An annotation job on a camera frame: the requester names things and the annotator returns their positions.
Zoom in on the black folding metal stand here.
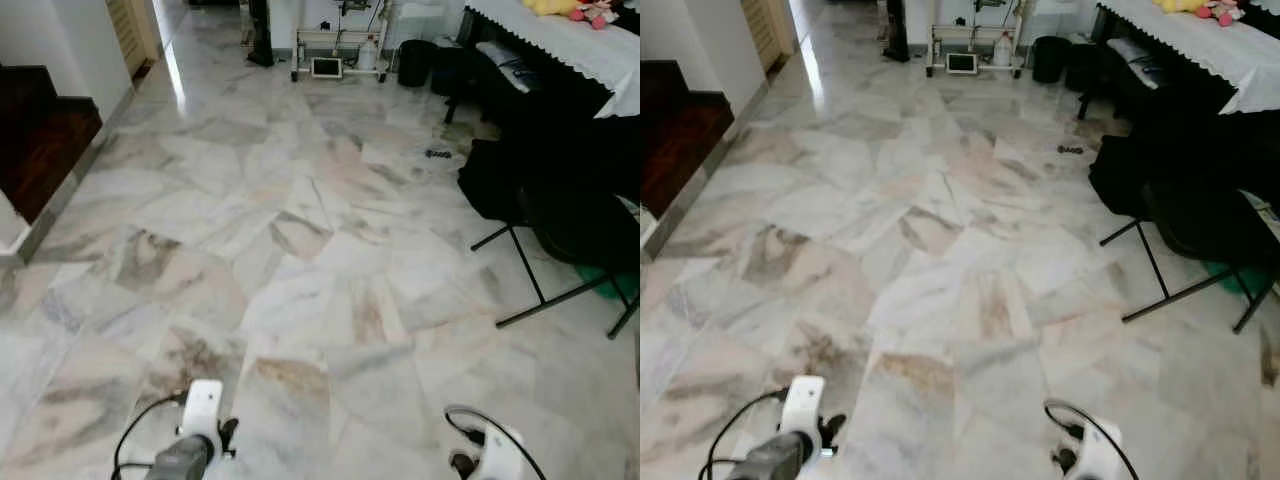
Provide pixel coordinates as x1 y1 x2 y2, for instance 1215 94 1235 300
469 222 641 342
1099 218 1280 335

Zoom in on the green plastic item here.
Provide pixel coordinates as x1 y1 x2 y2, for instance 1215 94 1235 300
1204 259 1277 300
574 262 641 302

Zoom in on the large round black case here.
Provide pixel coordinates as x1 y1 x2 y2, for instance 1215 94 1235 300
1143 175 1280 273
519 178 641 278

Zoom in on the black fabric bag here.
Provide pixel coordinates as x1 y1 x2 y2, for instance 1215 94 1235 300
1087 132 1163 218
457 137 533 224

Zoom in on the dark square bin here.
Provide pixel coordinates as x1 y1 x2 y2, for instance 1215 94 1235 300
431 44 468 97
1064 41 1102 92

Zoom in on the round black waste bin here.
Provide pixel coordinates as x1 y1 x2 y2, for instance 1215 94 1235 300
1031 35 1074 85
396 39 439 89

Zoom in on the tall black speaker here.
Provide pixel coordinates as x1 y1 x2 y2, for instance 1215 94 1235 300
246 0 277 69
879 0 912 64

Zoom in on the light wooden door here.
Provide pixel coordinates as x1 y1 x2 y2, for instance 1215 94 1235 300
739 0 799 74
106 0 162 80

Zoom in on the white wheeled rack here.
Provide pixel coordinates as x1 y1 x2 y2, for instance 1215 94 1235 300
291 0 392 84
924 0 1027 79

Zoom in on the table with white lace cloth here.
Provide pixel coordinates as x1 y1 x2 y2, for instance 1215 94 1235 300
1096 0 1280 115
464 0 641 120

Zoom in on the pink plush toy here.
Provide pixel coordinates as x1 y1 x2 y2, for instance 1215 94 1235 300
1199 0 1247 27
569 0 622 30

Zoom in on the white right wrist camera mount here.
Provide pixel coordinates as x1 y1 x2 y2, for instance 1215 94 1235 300
1073 417 1128 480
468 424 532 480

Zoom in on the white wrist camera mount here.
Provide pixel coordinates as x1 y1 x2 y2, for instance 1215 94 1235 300
179 379 226 452
468 424 532 480
1073 417 1128 480
779 375 827 443

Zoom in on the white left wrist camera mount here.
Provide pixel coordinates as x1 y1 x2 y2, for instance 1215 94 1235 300
779 375 827 443
179 379 226 452

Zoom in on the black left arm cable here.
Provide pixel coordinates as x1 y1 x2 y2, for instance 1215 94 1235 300
111 392 191 480
699 389 791 480

